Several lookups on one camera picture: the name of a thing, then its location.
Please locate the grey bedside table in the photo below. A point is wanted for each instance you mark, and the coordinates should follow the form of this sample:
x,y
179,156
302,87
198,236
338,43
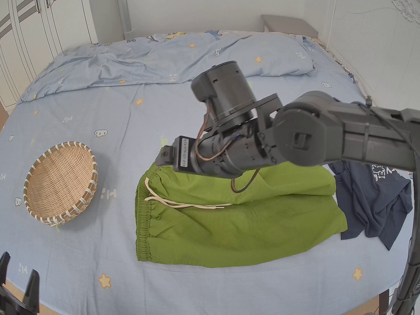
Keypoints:
x,y
285,23

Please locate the dark blue T-shirt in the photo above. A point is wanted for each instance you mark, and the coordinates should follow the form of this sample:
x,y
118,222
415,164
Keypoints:
x,y
370,202

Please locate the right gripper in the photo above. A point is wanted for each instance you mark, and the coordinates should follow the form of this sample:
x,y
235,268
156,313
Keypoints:
x,y
223,156

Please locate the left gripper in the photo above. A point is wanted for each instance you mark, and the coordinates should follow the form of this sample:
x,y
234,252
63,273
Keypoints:
x,y
11,303

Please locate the green shorts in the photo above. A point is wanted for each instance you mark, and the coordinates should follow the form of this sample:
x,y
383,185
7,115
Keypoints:
x,y
246,228

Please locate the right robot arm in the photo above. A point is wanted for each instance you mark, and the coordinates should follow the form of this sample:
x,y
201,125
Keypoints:
x,y
361,133

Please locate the bed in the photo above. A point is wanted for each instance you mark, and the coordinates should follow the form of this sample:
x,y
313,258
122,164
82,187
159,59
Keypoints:
x,y
98,116

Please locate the pale blue quilt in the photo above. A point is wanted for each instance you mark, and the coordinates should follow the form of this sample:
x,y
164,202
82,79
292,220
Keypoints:
x,y
147,61

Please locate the white wardrobe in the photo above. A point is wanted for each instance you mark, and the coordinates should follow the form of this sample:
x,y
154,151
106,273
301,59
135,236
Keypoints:
x,y
36,28

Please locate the round woven basket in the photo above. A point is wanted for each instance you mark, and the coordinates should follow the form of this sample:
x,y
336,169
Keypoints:
x,y
59,182

